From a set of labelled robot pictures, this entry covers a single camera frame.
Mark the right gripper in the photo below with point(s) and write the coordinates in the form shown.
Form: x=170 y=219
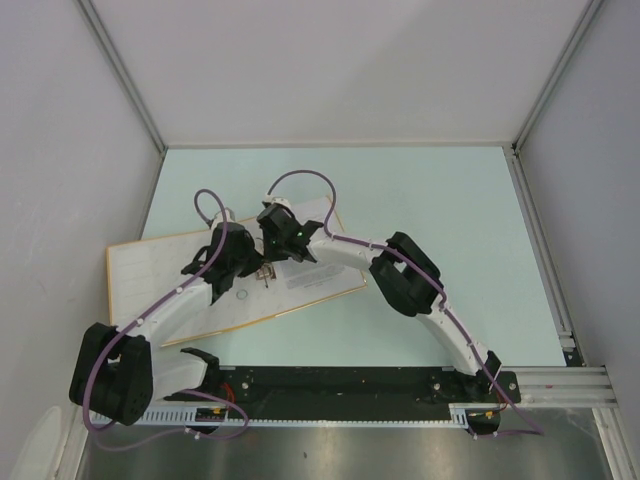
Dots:
x=269 y=256

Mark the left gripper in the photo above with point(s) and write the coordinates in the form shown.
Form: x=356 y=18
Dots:
x=256 y=258

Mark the printed paper stack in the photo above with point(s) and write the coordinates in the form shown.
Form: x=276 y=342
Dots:
x=317 y=278

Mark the yellow ring binder folder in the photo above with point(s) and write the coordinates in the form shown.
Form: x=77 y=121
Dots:
x=139 y=273

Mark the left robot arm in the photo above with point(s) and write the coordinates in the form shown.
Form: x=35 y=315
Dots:
x=118 y=372

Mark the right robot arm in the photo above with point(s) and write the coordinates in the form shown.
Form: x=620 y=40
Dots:
x=407 y=279

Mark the metal lever arch mechanism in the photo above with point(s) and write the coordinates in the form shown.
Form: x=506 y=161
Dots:
x=266 y=274

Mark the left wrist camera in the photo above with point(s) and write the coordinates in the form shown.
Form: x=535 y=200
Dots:
x=227 y=214

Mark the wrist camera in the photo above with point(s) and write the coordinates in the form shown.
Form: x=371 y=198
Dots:
x=275 y=200
x=227 y=214

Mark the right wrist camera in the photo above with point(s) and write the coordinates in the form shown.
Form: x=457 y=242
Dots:
x=275 y=200

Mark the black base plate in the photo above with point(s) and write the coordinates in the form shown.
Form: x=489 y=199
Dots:
x=350 y=392

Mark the white slotted cable duct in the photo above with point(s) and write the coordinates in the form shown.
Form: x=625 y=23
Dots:
x=194 y=415

